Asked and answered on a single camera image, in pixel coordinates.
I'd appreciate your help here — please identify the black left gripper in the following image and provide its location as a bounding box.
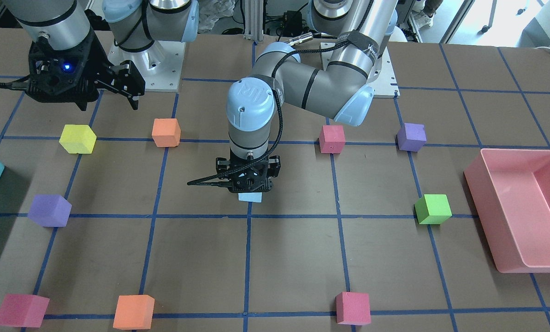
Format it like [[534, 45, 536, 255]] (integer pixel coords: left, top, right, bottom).
[[215, 155, 281, 193]]

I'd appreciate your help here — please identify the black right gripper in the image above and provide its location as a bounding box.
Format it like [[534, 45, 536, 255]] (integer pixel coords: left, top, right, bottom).
[[0, 31, 145, 111]]

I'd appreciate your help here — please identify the light blue foam block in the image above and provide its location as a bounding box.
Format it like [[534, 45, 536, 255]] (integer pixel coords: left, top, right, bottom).
[[237, 192, 262, 202]]

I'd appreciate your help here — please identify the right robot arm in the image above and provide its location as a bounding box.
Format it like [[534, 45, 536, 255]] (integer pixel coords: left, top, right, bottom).
[[0, 0, 199, 111]]

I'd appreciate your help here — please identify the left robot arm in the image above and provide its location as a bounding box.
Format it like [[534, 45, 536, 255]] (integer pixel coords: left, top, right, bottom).
[[189, 0, 397, 193]]

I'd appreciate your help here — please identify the yellow foam block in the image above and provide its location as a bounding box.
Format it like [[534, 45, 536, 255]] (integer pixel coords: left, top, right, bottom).
[[59, 124, 96, 154]]

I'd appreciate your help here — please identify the pink foam block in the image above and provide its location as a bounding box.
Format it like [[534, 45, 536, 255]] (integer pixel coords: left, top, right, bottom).
[[319, 125, 346, 154], [0, 294, 50, 328], [335, 291, 372, 326]]

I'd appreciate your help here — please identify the orange foam block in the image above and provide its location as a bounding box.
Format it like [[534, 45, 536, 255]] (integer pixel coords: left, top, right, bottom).
[[151, 118, 181, 148], [112, 295, 155, 330]]

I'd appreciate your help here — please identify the purple foam block far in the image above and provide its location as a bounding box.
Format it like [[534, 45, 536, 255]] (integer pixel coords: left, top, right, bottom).
[[28, 194, 72, 227]]

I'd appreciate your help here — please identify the purple foam block near tray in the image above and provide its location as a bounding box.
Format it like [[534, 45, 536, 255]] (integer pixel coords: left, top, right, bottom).
[[396, 123, 427, 152]]

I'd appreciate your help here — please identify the green foam block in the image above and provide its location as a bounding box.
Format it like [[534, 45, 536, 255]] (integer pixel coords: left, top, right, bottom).
[[414, 194, 453, 225]]

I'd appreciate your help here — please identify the pink foam block far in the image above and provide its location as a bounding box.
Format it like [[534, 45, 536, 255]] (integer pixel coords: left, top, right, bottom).
[[0, 294, 50, 328]]

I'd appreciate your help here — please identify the pink plastic tray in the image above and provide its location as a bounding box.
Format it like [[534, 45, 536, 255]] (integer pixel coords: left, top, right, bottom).
[[464, 148, 550, 273]]

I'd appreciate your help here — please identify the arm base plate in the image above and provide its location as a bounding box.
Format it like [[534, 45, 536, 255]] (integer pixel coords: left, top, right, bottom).
[[320, 41, 400, 98], [108, 41, 188, 92]]

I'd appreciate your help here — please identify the aluminium frame post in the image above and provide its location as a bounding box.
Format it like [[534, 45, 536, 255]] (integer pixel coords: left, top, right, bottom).
[[240, 0, 264, 44]]

